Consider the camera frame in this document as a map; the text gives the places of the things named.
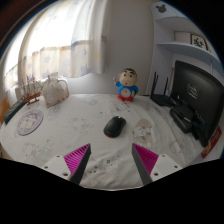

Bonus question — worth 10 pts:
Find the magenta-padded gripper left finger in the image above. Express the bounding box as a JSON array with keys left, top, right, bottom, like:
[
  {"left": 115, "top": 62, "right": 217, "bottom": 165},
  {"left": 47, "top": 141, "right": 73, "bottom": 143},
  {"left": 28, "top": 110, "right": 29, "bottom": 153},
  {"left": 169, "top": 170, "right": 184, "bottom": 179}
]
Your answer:
[{"left": 40, "top": 143, "right": 92, "bottom": 186}]

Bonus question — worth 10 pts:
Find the large white conch shell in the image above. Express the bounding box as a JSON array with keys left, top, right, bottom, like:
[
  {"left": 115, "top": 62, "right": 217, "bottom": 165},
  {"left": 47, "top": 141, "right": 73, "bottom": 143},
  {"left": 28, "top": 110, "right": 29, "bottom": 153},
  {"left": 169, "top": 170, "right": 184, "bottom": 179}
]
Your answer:
[{"left": 41, "top": 74, "right": 70, "bottom": 108}]

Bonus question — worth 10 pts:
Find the round purple printed mouse pad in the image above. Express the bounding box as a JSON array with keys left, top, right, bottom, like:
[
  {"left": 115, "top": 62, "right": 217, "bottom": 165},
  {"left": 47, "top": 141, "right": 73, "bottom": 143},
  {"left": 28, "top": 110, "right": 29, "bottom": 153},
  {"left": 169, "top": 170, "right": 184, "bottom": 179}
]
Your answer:
[{"left": 16, "top": 109, "right": 45, "bottom": 137}]

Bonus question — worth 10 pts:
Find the red packet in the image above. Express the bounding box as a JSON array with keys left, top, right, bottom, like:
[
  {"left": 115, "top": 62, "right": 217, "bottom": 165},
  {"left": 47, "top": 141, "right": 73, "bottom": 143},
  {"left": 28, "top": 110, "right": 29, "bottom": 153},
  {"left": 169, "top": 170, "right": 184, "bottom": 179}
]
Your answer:
[{"left": 200, "top": 125, "right": 223, "bottom": 159}]

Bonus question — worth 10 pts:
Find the black router with antennas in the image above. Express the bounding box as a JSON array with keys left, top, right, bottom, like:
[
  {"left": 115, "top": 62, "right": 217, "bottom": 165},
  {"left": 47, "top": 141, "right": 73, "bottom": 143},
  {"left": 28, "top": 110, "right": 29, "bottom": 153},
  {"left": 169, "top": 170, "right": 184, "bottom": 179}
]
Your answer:
[{"left": 149, "top": 71, "right": 178, "bottom": 108}]

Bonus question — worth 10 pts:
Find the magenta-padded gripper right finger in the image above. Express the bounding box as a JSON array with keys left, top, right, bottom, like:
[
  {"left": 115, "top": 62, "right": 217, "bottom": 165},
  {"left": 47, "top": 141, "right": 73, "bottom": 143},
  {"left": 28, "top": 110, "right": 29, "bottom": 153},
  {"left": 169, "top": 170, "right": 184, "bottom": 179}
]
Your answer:
[{"left": 131, "top": 143, "right": 184, "bottom": 186}]

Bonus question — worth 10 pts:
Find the white wall shelf unit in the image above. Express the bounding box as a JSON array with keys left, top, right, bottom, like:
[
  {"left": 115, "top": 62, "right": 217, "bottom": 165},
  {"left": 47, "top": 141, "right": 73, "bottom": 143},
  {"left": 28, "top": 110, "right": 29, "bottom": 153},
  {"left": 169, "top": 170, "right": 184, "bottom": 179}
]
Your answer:
[{"left": 146, "top": 1, "right": 224, "bottom": 98}]

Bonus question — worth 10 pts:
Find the white star-print curtain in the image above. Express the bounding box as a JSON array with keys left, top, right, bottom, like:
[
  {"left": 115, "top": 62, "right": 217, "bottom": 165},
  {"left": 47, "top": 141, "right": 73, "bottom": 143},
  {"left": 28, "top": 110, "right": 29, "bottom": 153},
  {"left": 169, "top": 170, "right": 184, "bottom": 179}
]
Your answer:
[{"left": 2, "top": 0, "right": 108, "bottom": 93}]

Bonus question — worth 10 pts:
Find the black box device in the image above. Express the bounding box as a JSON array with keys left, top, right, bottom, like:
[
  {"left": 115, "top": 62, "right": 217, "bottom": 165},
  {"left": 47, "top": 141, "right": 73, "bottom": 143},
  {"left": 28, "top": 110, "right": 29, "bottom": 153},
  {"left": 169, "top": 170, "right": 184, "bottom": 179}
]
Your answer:
[{"left": 169, "top": 104, "right": 201, "bottom": 134}]

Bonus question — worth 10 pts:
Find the wooden model sailing ship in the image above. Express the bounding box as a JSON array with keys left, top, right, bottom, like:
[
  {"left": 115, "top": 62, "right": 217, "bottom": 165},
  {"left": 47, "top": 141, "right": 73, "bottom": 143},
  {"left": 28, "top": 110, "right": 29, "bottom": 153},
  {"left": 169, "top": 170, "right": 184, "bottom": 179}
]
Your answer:
[{"left": 20, "top": 74, "right": 44, "bottom": 106}]

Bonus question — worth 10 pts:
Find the white printed tablecloth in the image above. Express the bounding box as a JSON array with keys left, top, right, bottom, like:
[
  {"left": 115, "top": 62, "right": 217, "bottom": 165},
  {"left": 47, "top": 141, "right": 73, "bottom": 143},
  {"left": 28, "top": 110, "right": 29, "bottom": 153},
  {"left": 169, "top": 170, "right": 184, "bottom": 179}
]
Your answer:
[{"left": 0, "top": 93, "right": 221, "bottom": 191}]

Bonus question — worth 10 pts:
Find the black monitor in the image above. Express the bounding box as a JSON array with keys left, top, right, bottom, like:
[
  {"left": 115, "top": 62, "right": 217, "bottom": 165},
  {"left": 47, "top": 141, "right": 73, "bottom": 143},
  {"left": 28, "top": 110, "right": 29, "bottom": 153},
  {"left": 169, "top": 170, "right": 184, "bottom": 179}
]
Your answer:
[{"left": 170, "top": 59, "right": 224, "bottom": 148}]

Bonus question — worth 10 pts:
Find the black computer mouse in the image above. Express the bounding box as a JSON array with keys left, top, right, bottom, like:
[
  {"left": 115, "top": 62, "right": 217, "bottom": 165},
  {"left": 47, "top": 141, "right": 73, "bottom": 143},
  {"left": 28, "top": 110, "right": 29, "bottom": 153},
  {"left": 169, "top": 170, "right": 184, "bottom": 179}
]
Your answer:
[{"left": 103, "top": 115, "right": 128, "bottom": 139}]

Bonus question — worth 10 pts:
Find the cartoon boy figure clock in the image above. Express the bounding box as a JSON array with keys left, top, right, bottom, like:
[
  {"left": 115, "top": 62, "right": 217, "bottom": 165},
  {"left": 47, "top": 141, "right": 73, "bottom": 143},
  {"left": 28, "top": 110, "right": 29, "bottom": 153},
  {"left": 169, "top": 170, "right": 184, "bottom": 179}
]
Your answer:
[{"left": 114, "top": 67, "right": 140, "bottom": 103}]

